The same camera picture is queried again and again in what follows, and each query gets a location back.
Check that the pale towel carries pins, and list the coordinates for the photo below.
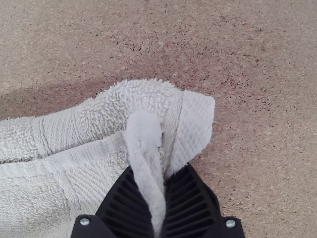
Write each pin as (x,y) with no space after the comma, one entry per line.
(62,186)

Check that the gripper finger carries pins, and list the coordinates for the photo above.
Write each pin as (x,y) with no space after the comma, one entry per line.
(190,205)
(123,210)

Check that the cork mat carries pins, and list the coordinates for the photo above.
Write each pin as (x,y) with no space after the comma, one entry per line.
(223,49)

